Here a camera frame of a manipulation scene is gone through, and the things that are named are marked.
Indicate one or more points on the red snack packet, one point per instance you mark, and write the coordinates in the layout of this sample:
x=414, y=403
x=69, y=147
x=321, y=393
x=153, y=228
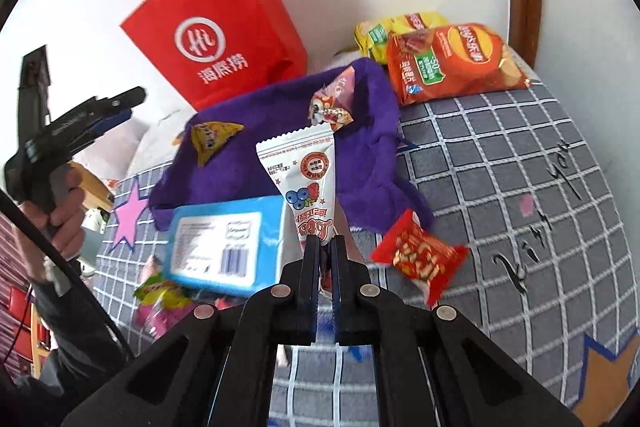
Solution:
x=420, y=257

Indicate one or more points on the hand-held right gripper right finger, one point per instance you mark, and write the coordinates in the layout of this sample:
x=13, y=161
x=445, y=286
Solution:
x=345, y=297

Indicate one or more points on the yellow triangular snack packet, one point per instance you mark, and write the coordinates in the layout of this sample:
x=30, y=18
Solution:
x=210, y=139

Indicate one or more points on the person's left hand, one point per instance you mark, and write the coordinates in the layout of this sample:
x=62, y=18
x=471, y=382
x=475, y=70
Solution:
x=67, y=217

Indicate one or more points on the orange chip bag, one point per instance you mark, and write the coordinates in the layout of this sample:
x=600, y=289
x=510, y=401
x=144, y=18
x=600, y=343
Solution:
x=460, y=67

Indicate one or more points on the colourful candy packet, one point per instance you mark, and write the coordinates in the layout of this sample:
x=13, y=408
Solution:
x=327, y=109

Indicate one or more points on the red striped cloth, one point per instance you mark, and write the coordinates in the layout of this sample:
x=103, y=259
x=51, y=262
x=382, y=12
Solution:
x=10, y=267

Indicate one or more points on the blue tissue pack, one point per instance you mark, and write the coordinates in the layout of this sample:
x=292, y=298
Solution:
x=210, y=247

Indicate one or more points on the white triangular snack packet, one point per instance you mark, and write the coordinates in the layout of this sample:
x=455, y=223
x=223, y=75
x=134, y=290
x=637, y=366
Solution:
x=300, y=167

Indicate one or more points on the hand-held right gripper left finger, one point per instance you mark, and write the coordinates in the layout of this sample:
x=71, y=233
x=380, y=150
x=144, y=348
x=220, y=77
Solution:
x=307, y=287

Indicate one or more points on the grey checked bedsheet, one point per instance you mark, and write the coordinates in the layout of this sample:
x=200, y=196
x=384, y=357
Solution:
x=500, y=187

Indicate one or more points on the purple cloth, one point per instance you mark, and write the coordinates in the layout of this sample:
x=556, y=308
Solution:
x=370, y=132

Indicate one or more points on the pink triangular snack packet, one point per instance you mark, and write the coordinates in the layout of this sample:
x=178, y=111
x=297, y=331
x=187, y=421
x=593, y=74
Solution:
x=342, y=82

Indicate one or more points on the pink snack packet green ends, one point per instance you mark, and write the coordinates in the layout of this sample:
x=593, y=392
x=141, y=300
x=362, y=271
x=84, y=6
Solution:
x=160, y=302

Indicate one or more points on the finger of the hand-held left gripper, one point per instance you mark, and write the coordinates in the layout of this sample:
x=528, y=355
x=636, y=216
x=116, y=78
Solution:
x=107, y=123
x=122, y=99

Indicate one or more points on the person's left forearm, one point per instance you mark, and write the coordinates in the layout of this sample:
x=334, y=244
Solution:
x=70, y=357

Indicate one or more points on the yellow chip bag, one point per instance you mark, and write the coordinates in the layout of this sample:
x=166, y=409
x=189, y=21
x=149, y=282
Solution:
x=380, y=37

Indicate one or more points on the yellow box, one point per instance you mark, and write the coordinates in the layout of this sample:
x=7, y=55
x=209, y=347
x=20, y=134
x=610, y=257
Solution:
x=92, y=192

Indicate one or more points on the red paper bag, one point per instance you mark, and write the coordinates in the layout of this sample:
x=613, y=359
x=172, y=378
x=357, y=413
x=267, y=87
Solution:
x=225, y=7

